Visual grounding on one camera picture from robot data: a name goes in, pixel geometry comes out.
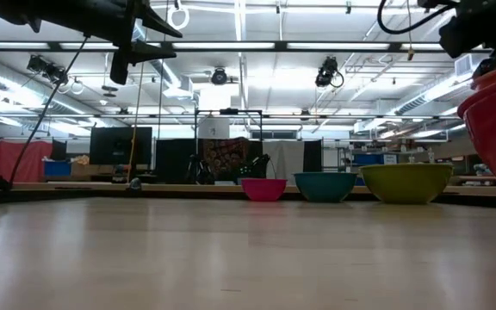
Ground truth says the grey cloth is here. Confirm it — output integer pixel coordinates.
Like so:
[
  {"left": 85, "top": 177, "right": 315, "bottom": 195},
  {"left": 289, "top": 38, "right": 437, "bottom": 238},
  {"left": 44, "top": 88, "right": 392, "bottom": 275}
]
[{"left": 261, "top": 140, "right": 306, "bottom": 184}]

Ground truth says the beige desk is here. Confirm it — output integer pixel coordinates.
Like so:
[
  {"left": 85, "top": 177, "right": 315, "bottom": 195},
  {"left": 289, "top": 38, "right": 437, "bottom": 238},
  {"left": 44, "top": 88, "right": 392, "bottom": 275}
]
[{"left": 0, "top": 181, "right": 496, "bottom": 195}]

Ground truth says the black extrusion table frame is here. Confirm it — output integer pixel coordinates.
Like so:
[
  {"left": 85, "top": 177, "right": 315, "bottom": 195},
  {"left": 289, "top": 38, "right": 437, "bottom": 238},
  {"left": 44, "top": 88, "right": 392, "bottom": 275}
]
[{"left": 0, "top": 170, "right": 496, "bottom": 211}]

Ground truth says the black monitor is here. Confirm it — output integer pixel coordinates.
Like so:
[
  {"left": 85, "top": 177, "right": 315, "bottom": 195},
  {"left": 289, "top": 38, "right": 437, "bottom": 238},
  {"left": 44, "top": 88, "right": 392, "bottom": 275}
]
[{"left": 89, "top": 126, "right": 153, "bottom": 166}]

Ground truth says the overhead metal beam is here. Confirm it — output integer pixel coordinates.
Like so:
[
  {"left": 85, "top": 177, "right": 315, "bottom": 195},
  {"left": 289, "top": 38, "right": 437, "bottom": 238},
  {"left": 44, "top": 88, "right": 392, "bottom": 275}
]
[{"left": 0, "top": 40, "right": 493, "bottom": 53}]

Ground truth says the black curtain panel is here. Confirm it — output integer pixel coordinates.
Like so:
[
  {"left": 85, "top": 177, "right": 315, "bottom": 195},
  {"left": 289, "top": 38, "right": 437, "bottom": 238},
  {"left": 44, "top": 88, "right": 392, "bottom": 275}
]
[
  {"left": 155, "top": 138, "right": 197, "bottom": 185},
  {"left": 303, "top": 139, "right": 323, "bottom": 173}
]

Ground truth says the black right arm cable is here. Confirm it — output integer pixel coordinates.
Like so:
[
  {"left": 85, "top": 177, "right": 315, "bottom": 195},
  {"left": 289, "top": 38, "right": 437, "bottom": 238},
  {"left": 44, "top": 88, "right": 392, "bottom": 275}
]
[{"left": 376, "top": 0, "right": 454, "bottom": 35}]

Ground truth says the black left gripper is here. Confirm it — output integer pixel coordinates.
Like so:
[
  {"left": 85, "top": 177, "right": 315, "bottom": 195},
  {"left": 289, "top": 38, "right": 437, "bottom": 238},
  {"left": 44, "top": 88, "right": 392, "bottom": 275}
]
[{"left": 36, "top": 0, "right": 183, "bottom": 86}]

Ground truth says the red curtain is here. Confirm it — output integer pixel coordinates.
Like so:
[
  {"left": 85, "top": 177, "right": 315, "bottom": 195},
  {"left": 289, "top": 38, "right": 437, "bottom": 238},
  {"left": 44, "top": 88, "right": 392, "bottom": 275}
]
[{"left": 0, "top": 139, "right": 54, "bottom": 183}]

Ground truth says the yellow pole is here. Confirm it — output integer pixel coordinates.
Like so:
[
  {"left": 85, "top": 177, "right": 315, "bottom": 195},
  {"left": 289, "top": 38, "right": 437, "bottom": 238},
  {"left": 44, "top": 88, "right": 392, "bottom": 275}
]
[{"left": 126, "top": 62, "right": 145, "bottom": 184}]

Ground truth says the blue box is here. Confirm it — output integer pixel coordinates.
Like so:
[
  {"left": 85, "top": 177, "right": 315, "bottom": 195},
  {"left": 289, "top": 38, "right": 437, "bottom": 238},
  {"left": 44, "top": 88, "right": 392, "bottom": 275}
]
[{"left": 353, "top": 153, "right": 399, "bottom": 166}]

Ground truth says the yellow-green bowl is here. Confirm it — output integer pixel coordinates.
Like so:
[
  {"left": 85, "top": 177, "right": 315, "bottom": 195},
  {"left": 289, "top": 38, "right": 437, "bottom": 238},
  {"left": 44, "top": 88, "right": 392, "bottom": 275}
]
[{"left": 358, "top": 162, "right": 455, "bottom": 205}]

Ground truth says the patterned dark cloth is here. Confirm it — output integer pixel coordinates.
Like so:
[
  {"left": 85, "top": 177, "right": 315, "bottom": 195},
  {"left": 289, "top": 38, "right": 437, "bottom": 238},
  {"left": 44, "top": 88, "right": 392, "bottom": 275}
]
[{"left": 199, "top": 137, "right": 251, "bottom": 182}]

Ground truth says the blue storage bin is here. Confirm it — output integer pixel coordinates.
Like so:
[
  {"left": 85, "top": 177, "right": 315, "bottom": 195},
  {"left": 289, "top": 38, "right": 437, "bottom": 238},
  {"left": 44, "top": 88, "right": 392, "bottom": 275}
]
[{"left": 43, "top": 159, "right": 73, "bottom": 177}]

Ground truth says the long black cable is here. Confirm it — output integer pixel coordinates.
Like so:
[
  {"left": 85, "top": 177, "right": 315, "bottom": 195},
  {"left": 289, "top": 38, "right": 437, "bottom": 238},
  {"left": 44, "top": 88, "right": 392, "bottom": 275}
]
[{"left": 9, "top": 36, "right": 90, "bottom": 187}]

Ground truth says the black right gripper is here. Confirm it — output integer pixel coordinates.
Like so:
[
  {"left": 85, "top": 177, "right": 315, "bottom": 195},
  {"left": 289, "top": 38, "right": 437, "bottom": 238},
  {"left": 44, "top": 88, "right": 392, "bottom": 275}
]
[{"left": 438, "top": 0, "right": 496, "bottom": 81}]

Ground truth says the teal bowl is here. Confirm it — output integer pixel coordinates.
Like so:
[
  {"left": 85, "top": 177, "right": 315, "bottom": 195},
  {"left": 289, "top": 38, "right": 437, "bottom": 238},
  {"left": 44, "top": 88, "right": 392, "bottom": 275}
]
[{"left": 293, "top": 171, "right": 358, "bottom": 203}]

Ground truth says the pink bowl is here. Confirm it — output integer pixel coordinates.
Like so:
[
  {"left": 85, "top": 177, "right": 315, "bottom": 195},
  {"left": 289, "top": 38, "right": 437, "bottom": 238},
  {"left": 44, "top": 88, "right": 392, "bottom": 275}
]
[{"left": 240, "top": 177, "right": 288, "bottom": 202}]

